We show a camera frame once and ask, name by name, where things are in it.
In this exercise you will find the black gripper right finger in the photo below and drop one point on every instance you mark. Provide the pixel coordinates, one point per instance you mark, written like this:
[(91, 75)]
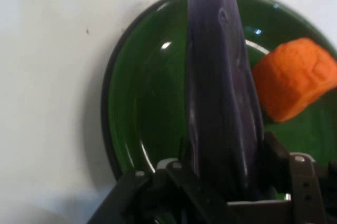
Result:
[(310, 195)]

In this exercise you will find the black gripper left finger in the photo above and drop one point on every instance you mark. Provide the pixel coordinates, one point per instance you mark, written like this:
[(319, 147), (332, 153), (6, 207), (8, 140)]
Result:
[(163, 197)]

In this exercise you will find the purple toy eggplant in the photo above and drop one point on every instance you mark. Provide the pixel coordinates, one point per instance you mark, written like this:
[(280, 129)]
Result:
[(216, 76)]

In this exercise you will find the green plate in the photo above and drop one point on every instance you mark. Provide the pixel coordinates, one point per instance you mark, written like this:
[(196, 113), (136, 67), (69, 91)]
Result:
[(152, 89)]

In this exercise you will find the orange toy fruit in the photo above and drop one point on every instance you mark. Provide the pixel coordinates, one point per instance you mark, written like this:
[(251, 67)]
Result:
[(295, 76)]

